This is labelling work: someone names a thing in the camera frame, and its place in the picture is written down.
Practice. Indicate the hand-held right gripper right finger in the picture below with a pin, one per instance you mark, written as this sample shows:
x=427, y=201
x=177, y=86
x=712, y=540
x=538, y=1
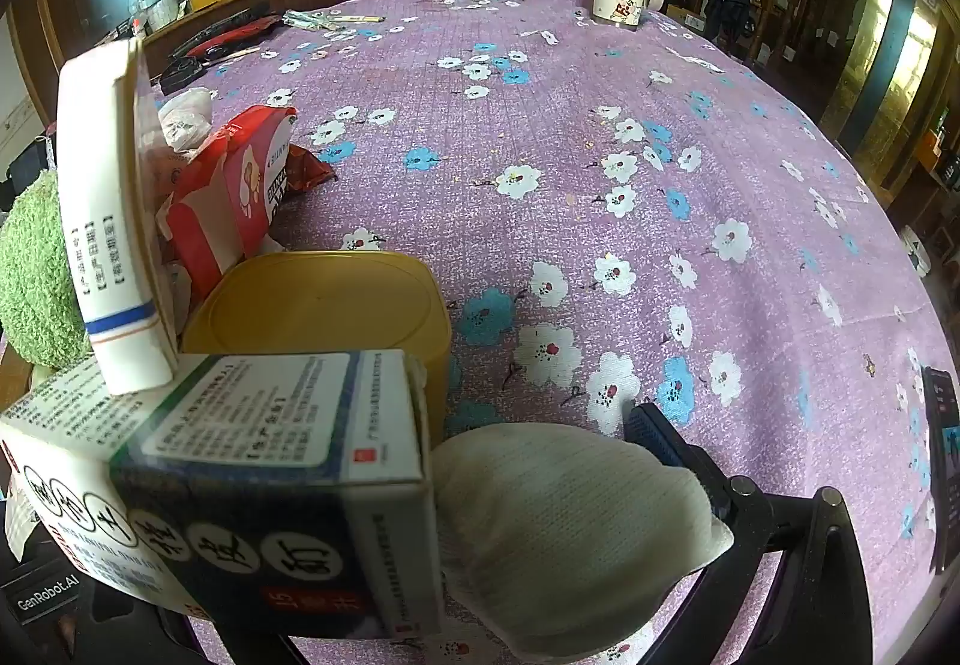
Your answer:
x=654, y=436

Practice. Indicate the green fuzzy cloth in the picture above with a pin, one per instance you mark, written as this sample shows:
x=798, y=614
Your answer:
x=37, y=275

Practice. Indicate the yellow plastic container lid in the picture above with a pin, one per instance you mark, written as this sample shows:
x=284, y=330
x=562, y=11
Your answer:
x=322, y=312

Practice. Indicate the white and blue medicine box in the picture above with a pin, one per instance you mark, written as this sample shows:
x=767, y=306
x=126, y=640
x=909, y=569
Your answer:
x=270, y=485

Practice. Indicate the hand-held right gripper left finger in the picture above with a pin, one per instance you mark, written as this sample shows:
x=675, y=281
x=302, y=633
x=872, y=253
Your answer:
x=251, y=648

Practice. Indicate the black and red pouch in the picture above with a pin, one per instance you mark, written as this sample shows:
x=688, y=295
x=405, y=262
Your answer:
x=217, y=38

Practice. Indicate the wooden stair railing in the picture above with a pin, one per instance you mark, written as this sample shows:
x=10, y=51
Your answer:
x=795, y=12

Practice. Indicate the small packets and pens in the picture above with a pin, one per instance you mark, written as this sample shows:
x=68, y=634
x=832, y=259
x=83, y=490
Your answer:
x=330, y=20

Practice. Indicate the white cloth pouch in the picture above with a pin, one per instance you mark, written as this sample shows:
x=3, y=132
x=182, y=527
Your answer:
x=570, y=530

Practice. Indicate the purple floral tablecloth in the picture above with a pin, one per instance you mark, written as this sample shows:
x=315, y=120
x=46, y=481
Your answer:
x=600, y=185

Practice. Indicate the black remote control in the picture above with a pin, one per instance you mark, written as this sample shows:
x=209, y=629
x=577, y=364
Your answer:
x=941, y=462

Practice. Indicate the dark jacket on post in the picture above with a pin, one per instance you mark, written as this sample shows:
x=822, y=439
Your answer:
x=731, y=8

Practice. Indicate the brown wrapper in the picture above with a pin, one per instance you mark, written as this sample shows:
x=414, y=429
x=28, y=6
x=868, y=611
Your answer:
x=311, y=168

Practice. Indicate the red snack packet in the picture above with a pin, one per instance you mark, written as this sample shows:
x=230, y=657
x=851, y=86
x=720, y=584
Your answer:
x=232, y=200

